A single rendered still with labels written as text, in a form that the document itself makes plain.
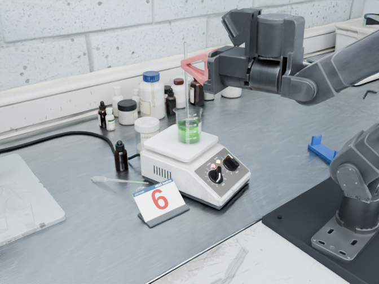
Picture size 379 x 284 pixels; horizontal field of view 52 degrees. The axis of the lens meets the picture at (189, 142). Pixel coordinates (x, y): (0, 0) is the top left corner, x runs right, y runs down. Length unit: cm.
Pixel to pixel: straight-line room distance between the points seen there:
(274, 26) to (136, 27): 68
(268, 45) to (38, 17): 66
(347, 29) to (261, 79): 114
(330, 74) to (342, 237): 27
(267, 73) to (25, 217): 50
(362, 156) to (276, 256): 21
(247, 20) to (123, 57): 64
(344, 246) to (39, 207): 55
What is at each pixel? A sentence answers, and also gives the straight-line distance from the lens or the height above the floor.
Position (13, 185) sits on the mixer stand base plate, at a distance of 89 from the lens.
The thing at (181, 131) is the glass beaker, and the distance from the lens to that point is 78.
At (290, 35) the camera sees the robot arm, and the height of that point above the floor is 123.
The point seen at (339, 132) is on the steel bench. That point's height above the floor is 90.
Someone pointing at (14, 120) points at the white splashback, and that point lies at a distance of 111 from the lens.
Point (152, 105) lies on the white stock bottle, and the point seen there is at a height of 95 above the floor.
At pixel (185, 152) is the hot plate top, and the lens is 76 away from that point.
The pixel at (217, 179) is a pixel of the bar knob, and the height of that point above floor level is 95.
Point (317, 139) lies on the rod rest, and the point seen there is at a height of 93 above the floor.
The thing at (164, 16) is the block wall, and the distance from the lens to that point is 129.
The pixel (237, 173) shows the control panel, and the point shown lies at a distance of 80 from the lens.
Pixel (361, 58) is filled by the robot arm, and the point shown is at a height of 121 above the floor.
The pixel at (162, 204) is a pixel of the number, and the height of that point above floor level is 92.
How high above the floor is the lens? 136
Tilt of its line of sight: 28 degrees down
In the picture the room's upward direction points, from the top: straight up
